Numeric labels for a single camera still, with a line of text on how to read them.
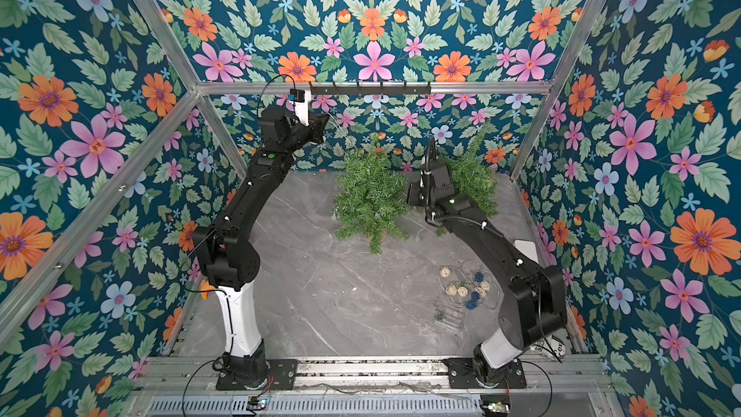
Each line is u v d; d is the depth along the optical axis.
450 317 0.83
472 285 0.89
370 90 0.92
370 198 0.75
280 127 0.66
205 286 0.89
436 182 0.62
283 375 0.73
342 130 1.08
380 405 0.77
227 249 0.52
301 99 0.72
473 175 0.79
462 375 0.73
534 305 0.43
